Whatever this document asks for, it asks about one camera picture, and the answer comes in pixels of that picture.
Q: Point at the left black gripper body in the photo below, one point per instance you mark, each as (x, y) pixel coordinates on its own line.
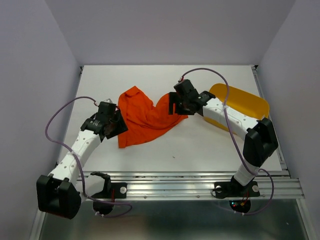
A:
(114, 121)

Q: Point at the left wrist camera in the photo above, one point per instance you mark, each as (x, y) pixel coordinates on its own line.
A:
(108, 100)

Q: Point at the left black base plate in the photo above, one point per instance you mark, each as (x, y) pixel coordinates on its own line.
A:
(108, 190)

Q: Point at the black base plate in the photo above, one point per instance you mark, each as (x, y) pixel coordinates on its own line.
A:
(230, 189)
(108, 190)

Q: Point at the yellow plastic basket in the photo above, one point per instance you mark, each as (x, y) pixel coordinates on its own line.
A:
(240, 100)

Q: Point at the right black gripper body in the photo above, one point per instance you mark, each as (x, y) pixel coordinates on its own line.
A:
(184, 100)

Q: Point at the aluminium rail frame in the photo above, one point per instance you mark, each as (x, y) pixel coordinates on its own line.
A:
(169, 180)

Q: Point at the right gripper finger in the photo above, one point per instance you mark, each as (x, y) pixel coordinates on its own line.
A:
(173, 101)
(181, 108)

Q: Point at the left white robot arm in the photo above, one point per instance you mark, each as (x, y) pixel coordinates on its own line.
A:
(65, 188)

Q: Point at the orange t shirt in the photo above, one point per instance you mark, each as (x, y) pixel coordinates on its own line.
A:
(145, 121)

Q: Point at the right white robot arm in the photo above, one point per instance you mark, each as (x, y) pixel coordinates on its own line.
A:
(258, 135)

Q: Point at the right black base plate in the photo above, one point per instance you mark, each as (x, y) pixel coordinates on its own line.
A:
(230, 189)

